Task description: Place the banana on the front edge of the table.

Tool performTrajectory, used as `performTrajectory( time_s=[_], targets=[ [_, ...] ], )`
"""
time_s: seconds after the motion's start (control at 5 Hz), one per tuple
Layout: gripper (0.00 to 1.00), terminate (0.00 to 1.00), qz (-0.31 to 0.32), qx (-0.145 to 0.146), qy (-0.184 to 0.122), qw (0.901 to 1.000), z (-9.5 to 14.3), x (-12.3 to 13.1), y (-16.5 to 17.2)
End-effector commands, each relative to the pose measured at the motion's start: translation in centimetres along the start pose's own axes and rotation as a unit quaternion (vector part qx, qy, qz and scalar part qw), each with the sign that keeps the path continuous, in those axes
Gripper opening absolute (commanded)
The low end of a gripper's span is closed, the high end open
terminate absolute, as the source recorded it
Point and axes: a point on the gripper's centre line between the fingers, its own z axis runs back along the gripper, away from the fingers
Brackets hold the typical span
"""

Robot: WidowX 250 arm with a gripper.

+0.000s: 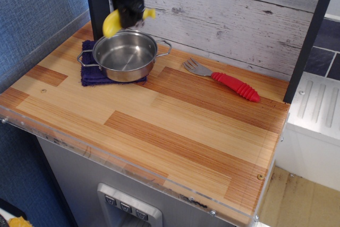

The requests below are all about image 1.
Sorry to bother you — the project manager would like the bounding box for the yellow toy banana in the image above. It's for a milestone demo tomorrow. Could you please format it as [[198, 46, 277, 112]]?
[[103, 8, 156, 38]]

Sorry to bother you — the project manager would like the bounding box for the yellow object at corner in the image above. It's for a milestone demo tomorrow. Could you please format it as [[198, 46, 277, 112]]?
[[8, 217, 33, 227]]

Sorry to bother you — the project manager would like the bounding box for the stainless steel pot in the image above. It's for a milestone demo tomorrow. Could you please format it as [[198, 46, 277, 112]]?
[[77, 30, 172, 82]]

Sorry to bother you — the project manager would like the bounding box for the purple cloth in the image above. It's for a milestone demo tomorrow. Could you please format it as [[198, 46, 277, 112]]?
[[81, 40, 147, 87]]

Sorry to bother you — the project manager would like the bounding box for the clear acrylic edge guard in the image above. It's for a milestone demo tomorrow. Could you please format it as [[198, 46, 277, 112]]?
[[0, 104, 290, 225]]

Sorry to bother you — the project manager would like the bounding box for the silver dispenser panel with buttons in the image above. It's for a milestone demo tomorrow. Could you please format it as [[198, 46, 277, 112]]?
[[97, 183, 163, 226]]

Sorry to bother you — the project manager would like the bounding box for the white ridged appliance top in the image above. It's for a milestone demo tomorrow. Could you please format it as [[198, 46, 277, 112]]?
[[287, 72, 339, 146]]

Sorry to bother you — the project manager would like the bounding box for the fork with red handle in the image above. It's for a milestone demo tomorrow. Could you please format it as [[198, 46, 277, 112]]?
[[183, 58, 260, 102]]

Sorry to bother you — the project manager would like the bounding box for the black right vertical post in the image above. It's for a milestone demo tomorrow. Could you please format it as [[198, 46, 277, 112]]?
[[283, 0, 330, 104]]

